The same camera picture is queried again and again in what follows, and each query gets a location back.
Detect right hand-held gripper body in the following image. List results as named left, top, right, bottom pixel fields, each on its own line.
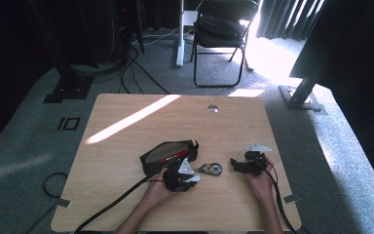
left=243, top=143, right=273, bottom=178

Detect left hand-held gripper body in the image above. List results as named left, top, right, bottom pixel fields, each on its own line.
left=162, top=157, right=203, bottom=193

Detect red pen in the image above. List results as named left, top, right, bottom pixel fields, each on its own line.
left=159, top=149, right=189, bottom=163

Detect black mesh pencil case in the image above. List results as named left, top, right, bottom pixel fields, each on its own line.
left=139, top=139, right=200, bottom=176

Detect grey correction tape dispenser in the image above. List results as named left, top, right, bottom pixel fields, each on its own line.
left=197, top=162, right=223, bottom=177

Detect person's left hand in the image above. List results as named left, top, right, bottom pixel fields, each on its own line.
left=141, top=168, right=180, bottom=211

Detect person's right hand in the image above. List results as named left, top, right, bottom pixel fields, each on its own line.
left=244, top=157, right=276, bottom=204

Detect grey tape piece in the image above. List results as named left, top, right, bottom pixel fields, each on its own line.
left=283, top=193, right=304, bottom=205
left=56, top=197, right=72, bottom=209

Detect black folding chair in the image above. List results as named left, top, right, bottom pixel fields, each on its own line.
left=189, top=0, right=261, bottom=89

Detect white desk leg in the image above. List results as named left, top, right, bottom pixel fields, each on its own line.
left=175, top=0, right=187, bottom=68

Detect black bag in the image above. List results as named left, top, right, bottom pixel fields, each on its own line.
left=197, top=14, right=247, bottom=42

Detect black stand with square base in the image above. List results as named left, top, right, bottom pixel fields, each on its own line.
left=28, top=0, right=95, bottom=104

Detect dark pleated curtain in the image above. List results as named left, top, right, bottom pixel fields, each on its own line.
left=256, top=0, right=326, bottom=42

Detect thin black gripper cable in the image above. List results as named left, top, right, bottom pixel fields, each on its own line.
left=256, top=159, right=298, bottom=234

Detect thick black gripper cable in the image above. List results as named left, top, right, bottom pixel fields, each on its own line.
left=73, top=174, right=167, bottom=234

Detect black metal stand with base plate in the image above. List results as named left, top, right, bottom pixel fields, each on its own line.
left=279, top=0, right=355, bottom=113

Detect black floor cables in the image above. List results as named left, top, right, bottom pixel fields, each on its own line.
left=119, top=45, right=170, bottom=96

